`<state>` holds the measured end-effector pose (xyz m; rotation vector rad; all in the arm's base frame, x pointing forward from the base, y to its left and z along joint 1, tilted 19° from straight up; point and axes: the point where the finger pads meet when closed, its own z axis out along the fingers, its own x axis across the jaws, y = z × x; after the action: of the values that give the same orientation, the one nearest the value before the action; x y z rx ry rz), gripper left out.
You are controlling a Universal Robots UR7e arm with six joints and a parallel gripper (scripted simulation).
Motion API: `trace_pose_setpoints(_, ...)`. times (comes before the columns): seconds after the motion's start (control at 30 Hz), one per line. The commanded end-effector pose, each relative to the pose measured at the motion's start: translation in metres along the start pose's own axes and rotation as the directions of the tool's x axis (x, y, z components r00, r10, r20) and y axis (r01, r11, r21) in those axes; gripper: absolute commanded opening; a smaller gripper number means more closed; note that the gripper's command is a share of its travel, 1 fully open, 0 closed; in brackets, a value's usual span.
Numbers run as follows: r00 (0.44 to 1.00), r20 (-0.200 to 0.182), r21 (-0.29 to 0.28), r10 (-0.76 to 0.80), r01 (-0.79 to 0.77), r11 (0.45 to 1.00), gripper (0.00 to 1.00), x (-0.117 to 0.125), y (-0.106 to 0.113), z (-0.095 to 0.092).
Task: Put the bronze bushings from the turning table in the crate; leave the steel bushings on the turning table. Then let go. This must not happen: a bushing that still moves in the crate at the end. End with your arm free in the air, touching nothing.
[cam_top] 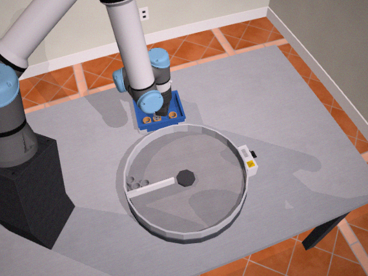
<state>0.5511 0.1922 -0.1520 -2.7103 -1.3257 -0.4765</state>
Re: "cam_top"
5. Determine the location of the blue open crate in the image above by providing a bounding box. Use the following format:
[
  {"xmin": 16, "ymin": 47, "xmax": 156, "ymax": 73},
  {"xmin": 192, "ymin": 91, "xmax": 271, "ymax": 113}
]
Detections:
[{"xmin": 132, "ymin": 90, "xmax": 186, "ymax": 134}]

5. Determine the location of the grey round turning table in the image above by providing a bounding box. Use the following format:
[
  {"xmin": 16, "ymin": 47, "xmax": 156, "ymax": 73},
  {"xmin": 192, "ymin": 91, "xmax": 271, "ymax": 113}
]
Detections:
[{"xmin": 123, "ymin": 124, "xmax": 258, "ymax": 244}]

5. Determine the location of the grey metal ring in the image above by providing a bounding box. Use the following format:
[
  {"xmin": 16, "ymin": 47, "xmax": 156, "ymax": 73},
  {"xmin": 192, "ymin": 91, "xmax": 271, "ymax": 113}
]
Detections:
[
  {"xmin": 141, "ymin": 179, "xmax": 150, "ymax": 187},
  {"xmin": 132, "ymin": 182, "xmax": 141, "ymax": 190},
  {"xmin": 126, "ymin": 175, "xmax": 136, "ymax": 187}
]

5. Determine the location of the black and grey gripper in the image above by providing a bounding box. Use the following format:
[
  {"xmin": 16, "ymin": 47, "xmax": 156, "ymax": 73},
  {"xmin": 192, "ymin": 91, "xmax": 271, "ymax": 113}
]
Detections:
[{"xmin": 153, "ymin": 80, "xmax": 172, "ymax": 120}]

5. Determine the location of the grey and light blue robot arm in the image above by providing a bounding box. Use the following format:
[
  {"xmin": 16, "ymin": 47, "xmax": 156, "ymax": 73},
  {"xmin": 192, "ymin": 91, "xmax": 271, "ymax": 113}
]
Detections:
[{"xmin": 0, "ymin": 0, "xmax": 170, "ymax": 168}]

